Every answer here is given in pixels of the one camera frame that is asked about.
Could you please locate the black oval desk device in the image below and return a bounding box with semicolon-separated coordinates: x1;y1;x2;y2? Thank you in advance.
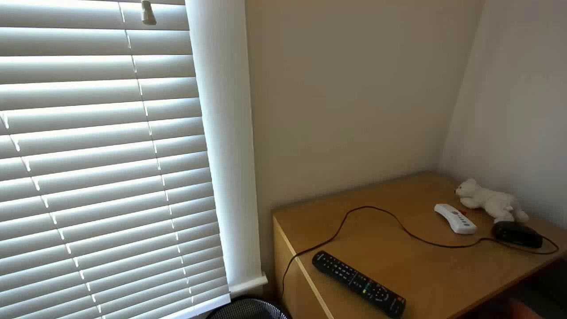
491;220;545;250

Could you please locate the white slatted window blind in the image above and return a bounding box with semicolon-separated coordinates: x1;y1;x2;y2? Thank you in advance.
0;0;233;319

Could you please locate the white handheld remote device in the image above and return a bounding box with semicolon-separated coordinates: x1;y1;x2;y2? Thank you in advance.
433;202;479;238

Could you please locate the black television remote control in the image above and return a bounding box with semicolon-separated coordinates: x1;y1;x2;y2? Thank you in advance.
311;250;408;319

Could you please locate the light wooden desk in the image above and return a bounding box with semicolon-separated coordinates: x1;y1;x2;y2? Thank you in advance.
272;170;567;319

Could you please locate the thin black desk cable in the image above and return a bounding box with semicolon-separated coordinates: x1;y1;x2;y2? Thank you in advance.
277;204;562;298

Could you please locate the beige blind cord pull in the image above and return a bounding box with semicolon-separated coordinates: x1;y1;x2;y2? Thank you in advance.
141;0;158;27

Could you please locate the black waste bin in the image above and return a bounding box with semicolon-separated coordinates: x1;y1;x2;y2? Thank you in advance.
206;294;291;319

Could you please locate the white window frame trim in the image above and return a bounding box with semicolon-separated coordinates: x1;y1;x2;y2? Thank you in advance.
185;0;270;298

